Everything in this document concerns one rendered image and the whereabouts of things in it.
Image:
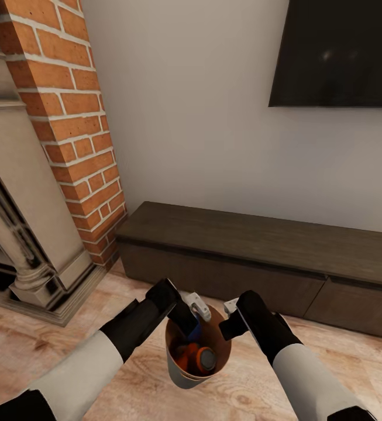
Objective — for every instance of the can of soda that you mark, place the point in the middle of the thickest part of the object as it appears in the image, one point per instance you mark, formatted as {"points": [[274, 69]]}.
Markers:
{"points": [[194, 335], [202, 361], [182, 357]]}

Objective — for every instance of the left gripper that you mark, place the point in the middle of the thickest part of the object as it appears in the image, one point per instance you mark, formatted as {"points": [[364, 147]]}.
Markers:
{"points": [[186, 320]]}

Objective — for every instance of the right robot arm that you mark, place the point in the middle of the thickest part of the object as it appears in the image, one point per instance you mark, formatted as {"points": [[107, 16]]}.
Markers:
{"points": [[314, 393]]}

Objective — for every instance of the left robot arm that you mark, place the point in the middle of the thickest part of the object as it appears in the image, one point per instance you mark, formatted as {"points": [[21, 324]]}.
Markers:
{"points": [[67, 391]]}

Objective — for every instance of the trash can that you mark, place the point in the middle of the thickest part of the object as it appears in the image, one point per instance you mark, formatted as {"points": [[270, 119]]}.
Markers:
{"points": [[211, 337]]}

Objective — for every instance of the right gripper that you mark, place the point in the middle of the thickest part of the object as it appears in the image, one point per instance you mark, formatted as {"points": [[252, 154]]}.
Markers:
{"points": [[231, 329]]}

